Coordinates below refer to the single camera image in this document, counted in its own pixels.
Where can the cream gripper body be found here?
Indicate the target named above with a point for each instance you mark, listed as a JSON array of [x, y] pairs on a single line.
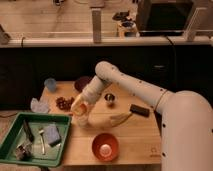
[[76, 105]]

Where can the orange apple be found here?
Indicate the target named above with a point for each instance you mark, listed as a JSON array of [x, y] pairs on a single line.
[[83, 109]]

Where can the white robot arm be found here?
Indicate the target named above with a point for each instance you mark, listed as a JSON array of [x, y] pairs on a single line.
[[187, 117]]

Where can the small metal cup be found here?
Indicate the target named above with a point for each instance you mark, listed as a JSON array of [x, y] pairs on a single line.
[[109, 98]]

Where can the white paper cup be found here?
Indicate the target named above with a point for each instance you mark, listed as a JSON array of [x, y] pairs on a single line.
[[82, 120]]

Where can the blue plastic cup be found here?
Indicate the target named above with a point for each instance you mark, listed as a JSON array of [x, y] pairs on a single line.
[[50, 84]]

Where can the purple bowl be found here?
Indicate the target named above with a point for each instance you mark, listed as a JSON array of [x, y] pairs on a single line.
[[81, 82]]

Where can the red grape bunch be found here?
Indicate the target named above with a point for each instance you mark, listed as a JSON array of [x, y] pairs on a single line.
[[63, 103]]

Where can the crumpled clear plastic bag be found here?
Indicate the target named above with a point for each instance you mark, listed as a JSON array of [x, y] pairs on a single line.
[[39, 106]]

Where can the blue sponge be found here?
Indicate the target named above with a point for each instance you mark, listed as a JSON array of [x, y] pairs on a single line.
[[52, 135]]

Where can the orange bowl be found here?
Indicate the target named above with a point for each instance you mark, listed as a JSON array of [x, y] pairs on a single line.
[[105, 147]]

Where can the white plastic spoon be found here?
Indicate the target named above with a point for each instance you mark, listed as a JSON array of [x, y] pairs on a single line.
[[41, 131]]

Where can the green plastic tray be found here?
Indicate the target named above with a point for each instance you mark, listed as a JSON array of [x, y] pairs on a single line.
[[16, 136]]

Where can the black spatula in tray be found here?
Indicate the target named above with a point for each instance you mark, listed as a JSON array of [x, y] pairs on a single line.
[[28, 131]]

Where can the wooden box with items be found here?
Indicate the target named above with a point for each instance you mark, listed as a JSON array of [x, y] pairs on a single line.
[[127, 29]]

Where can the crumpled foil wrapper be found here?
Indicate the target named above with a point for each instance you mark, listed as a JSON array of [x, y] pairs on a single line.
[[23, 151]]

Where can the black monitor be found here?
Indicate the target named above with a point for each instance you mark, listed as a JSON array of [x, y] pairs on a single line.
[[162, 17]]

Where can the grey metal post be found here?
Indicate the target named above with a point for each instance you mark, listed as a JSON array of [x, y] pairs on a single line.
[[96, 22]]

